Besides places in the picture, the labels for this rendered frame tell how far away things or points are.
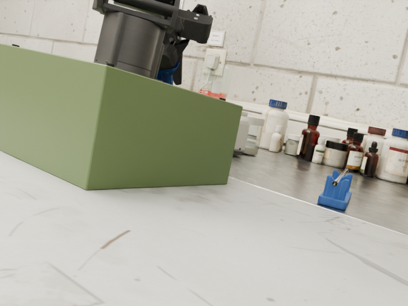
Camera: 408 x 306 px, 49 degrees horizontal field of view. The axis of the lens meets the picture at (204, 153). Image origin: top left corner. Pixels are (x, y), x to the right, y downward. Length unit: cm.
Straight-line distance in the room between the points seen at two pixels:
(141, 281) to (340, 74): 111
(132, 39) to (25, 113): 13
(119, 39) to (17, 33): 210
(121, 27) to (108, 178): 16
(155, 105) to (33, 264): 23
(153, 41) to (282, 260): 29
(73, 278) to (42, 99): 26
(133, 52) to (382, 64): 88
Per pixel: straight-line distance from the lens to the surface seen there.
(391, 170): 105
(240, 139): 87
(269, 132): 117
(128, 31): 50
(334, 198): 57
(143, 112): 43
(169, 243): 31
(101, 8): 51
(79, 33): 212
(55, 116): 45
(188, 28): 70
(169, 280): 25
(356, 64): 129
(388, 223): 56
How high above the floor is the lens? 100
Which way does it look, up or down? 7 degrees down
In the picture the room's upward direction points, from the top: 11 degrees clockwise
